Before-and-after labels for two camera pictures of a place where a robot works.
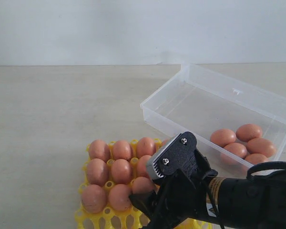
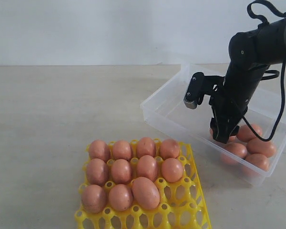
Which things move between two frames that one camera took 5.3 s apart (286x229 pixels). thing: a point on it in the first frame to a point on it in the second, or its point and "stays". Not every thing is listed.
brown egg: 146,146 stays
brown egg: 118,197 stays
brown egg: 142,185 stays
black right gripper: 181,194 to 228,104
